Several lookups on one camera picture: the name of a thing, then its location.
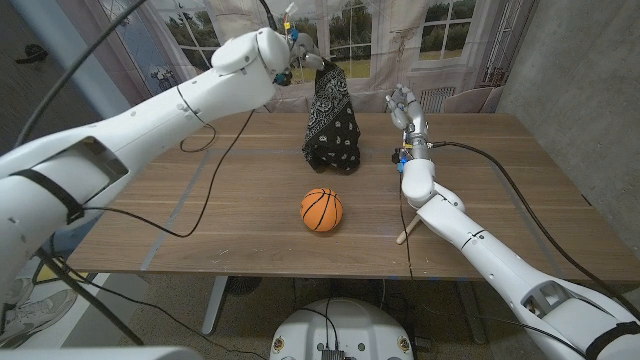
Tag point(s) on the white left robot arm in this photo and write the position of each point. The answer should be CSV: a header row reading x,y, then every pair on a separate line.
x,y
150,120

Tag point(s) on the white table leg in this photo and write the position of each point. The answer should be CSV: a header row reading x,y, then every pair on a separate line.
x,y
215,305

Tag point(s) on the white robot torso edge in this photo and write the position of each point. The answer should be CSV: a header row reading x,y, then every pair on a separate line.
x,y
100,354

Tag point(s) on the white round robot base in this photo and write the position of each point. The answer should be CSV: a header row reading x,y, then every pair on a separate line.
x,y
345,330

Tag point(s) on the grey white sneaker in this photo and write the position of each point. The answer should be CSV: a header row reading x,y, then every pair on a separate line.
x,y
37,320

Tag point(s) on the white pillar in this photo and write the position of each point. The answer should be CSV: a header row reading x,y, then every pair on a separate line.
x,y
75,50

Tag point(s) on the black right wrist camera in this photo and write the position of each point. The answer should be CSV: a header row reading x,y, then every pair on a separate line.
x,y
399,160

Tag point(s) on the orange basketball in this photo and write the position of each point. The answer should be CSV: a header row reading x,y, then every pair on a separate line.
x,y
321,210

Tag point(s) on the black paisley bandana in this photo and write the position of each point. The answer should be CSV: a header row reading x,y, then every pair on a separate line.
x,y
332,125

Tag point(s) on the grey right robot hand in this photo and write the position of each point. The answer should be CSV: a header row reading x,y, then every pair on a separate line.
x,y
412,117

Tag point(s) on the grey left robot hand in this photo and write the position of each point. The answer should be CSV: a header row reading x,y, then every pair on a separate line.
x,y
307,52

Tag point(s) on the printed window backdrop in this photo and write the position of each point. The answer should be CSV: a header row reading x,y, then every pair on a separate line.
x,y
370,40

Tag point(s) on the black wall fixture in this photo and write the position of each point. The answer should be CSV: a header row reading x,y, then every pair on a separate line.
x,y
32,52

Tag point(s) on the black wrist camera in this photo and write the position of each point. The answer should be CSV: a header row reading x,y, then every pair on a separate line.
x,y
399,160
283,78

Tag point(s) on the wooden stick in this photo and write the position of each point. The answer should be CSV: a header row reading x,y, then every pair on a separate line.
x,y
407,231

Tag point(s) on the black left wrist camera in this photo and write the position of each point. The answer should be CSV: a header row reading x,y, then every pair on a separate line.
x,y
283,78

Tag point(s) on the yellow black object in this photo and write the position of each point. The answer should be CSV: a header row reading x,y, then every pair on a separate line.
x,y
47,272

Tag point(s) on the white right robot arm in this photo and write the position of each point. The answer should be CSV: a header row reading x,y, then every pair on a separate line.
x,y
500,260

